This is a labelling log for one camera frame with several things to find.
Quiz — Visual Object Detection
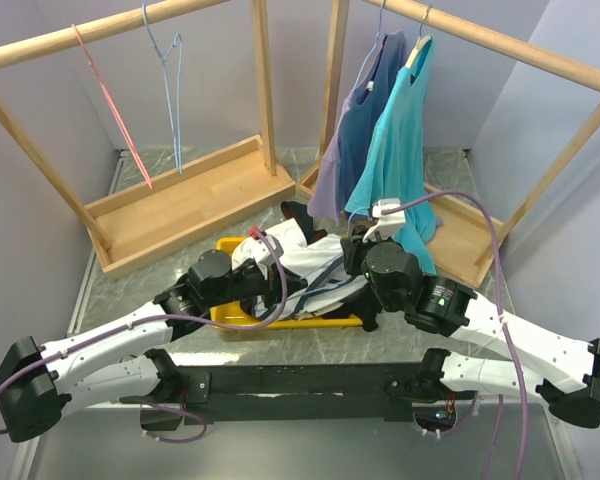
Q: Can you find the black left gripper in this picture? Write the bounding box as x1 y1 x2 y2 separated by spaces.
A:
206 259 308 309

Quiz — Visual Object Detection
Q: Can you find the white navy-trimmed tank top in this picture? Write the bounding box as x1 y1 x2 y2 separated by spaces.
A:
230 220 366 321

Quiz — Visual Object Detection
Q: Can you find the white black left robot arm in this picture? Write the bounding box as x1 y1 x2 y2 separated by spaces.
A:
0 250 292 443

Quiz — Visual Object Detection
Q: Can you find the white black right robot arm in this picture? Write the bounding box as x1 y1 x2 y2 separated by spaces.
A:
340 234 600 429

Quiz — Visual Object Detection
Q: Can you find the wooden hanger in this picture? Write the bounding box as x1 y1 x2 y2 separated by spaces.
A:
405 5 432 69

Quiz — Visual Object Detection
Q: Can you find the blue hanger holding purple shirt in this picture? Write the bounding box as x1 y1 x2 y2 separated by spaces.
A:
353 0 386 89

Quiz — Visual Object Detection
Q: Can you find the yellow plastic tray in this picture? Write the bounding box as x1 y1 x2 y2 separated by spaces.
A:
210 237 363 331

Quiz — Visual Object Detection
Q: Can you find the right wooden clothes rack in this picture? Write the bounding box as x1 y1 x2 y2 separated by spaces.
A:
319 1 600 288

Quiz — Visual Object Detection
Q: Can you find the wooden clothes rack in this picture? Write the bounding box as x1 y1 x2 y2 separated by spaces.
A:
0 1 295 278
319 1 600 288

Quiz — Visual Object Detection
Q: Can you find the turquoise t-shirt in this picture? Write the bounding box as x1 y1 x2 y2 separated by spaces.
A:
343 34 439 276

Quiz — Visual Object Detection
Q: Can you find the left wooden clothes rack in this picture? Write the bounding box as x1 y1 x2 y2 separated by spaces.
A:
0 1 295 278

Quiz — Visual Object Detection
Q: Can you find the purple blue t-shirt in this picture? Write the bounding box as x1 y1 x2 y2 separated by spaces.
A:
308 31 413 220

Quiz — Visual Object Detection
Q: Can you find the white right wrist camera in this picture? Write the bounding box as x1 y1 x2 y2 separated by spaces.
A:
363 198 406 243

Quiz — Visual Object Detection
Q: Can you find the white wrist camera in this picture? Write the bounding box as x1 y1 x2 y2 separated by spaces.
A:
363 198 406 243
249 226 279 277

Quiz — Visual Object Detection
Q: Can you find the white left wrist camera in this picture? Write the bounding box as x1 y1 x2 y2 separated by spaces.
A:
249 226 279 277

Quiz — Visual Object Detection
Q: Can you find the light blue wire hanger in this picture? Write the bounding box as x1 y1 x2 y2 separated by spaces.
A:
141 4 184 174

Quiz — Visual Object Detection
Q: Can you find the pink wire hanger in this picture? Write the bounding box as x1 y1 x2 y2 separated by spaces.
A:
71 24 153 190

